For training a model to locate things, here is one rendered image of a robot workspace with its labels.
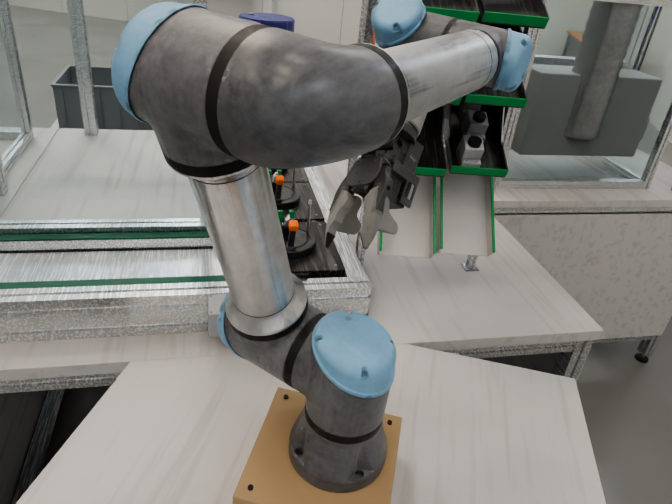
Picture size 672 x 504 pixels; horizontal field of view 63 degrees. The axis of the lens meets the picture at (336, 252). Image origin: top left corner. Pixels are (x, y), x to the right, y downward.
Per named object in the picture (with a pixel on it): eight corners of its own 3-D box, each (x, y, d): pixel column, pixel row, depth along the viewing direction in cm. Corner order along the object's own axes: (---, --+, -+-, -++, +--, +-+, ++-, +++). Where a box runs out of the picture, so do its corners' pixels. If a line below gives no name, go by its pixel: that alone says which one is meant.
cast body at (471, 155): (477, 173, 126) (487, 151, 120) (458, 171, 125) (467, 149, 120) (472, 146, 130) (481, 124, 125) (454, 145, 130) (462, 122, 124)
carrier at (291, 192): (324, 225, 149) (328, 182, 143) (233, 226, 143) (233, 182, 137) (309, 188, 169) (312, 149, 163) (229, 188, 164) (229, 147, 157)
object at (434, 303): (600, 340, 136) (604, 330, 134) (-101, 388, 102) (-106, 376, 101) (414, 142, 254) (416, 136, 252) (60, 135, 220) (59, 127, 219)
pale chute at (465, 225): (488, 256, 135) (495, 252, 130) (435, 253, 134) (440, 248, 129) (485, 150, 142) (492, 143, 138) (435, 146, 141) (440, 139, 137)
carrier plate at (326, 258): (344, 277, 128) (345, 269, 126) (239, 280, 122) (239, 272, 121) (325, 227, 148) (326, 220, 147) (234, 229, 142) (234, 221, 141)
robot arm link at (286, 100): (339, 70, 36) (546, 16, 72) (216, 34, 41) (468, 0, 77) (321, 223, 42) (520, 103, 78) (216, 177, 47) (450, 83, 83)
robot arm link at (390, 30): (456, -6, 73) (464, 49, 82) (383, -21, 77) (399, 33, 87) (429, 41, 71) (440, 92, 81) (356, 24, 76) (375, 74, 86)
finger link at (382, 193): (391, 209, 77) (394, 160, 82) (384, 204, 76) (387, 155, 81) (367, 221, 80) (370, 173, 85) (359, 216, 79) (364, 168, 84)
